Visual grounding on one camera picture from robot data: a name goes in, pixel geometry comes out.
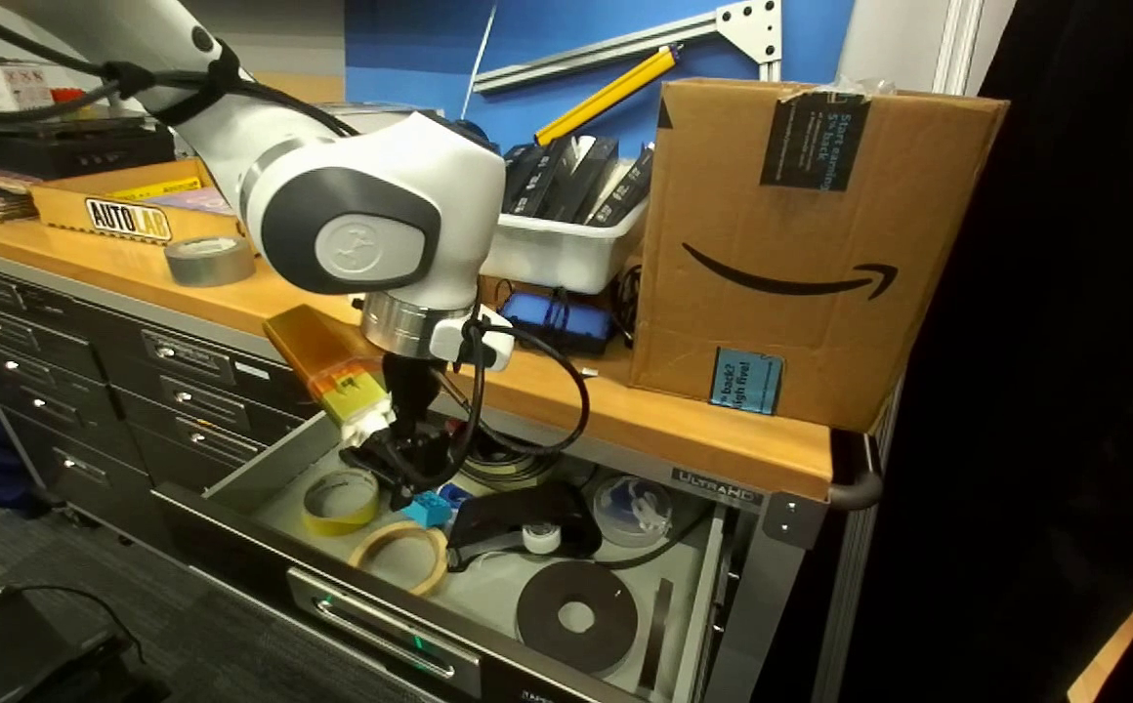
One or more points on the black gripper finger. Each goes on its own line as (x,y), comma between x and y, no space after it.
(441,479)
(374,469)

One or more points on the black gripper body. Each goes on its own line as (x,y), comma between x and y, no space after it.
(412,395)

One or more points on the small blue block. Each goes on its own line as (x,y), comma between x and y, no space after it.
(435,505)

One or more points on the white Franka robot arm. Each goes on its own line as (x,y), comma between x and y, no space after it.
(374,220)

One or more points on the open grey metal drawer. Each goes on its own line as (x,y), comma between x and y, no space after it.
(491,598)

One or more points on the blue box on countertop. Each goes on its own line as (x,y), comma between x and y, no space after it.
(554,318)

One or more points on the dark drawer cabinet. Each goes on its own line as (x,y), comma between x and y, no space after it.
(72,378)

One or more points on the yellow tape roll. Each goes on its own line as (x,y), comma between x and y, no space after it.
(339,520)

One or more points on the white tape roll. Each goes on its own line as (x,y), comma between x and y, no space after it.
(515,462)

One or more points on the beige masking tape roll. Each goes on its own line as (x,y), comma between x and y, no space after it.
(400,555)

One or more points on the black tape dispenser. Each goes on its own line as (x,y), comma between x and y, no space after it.
(521,509)

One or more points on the small white cap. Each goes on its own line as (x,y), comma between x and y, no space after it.
(542,535)

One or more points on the clear plastic bag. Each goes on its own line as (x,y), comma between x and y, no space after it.
(629,509)

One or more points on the black flat tape disc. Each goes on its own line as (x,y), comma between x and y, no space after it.
(575,615)

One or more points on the white plastic bin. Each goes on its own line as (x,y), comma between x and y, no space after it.
(568,246)

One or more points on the black flat device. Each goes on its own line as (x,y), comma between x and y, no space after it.
(542,179)
(619,190)

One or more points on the flat black strip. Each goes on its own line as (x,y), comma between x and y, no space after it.
(654,630)

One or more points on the thin white rod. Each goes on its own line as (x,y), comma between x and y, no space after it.
(478,64)

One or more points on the yellow cardboard box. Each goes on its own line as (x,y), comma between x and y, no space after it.
(122,209)

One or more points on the long yellow bar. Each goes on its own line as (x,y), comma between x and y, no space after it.
(609,98)

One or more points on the brown cardboard shipping box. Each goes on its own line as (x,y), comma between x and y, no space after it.
(813,246)

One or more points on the black curtain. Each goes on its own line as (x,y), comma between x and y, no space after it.
(1049,393)

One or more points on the grey duct tape roll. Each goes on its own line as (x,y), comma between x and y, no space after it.
(209,258)

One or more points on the blue wall board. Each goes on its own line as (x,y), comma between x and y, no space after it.
(412,51)

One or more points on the grey metal bench frame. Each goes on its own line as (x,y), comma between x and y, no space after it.
(777,587)

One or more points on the grey perforated metal rail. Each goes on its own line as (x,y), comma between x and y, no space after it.
(736,24)

